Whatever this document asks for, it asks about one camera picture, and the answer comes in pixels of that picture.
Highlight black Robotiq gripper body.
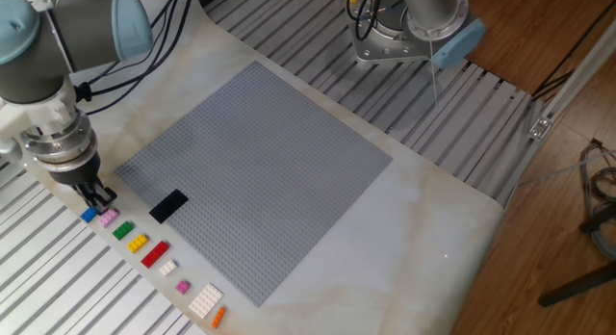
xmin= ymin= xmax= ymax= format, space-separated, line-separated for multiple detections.
xmin=46 ymin=152 xmax=102 ymax=186

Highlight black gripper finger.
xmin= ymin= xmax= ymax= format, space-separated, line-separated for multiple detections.
xmin=89 ymin=177 xmax=118 ymax=212
xmin=74 ymin=182 xmax=103 ymax=216

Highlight light pink Lego brick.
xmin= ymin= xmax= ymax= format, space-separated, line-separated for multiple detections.
xmin=98 ymin=208 xmax=119 ymax=228

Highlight dark navy Lego plate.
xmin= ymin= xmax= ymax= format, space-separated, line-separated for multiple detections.
xmin=148 ymin=189 xmax=190 ymax=224

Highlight green Lego brick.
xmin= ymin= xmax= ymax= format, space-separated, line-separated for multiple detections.
xmin=112 ymin=220 xmax=135 ymax=242

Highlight yellow Lego brick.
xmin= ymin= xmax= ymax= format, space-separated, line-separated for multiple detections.
xmin=126 ymin=233 xmax=149 ymax=254

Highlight red Lego brick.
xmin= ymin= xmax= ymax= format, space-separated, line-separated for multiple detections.
xmin=140 ymin=240 xmax=170 ymax=270

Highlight large white Lego plate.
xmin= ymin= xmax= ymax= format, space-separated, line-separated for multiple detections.
xmin=188 ymin=282 xmax=225 ymax=320

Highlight grey Lego baseplate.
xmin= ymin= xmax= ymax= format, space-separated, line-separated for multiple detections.
xmin=114 ymin=60 xmax=394 ymax=308

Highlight marble pattern board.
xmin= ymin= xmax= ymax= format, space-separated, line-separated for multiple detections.
xmin=0 ymin=0 xmax=505 ymax=335

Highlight white zip tie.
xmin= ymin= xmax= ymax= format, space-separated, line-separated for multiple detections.
xmin=427 ymin=39 xmax=440 ymax=105

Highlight black stand legs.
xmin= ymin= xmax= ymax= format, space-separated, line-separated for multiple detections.
xmin=537 ymin=213 xmax=616 ymax=308

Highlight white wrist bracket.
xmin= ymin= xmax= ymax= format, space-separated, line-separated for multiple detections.
xmin=0 ymin=77 xmax=81 ymax=156

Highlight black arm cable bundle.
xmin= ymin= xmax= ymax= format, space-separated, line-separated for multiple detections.
xmin=72 ymin=0 xmax=196 ymax=117

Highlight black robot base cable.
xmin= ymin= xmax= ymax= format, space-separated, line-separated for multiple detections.
xmin=346 ymin=0 xmax=386 ymax=41

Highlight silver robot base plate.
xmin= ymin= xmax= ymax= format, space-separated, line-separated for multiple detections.
xmin=346 ymin=0 xmax=434 ymax=64

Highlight silver corner bracket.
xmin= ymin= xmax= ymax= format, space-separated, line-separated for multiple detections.
xmin=527 ymin=116 xmax=553 ymax=142

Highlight black floor cable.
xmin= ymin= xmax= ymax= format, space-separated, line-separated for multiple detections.
xmin=531 ymin=0 xmax=616 ymax=103

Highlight white floor cable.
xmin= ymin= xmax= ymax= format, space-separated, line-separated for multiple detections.
xmin=517 ymin=149 xmax=616 ymax=188

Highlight aluminium frame profile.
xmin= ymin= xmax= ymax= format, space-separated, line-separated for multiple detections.
xmin=495 ymin=16 xmax=616 ymax=210

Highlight grey floor cable bundle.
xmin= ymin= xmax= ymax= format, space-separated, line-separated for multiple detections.
xmin=579 ymin=138 xmax=616 ymax=262

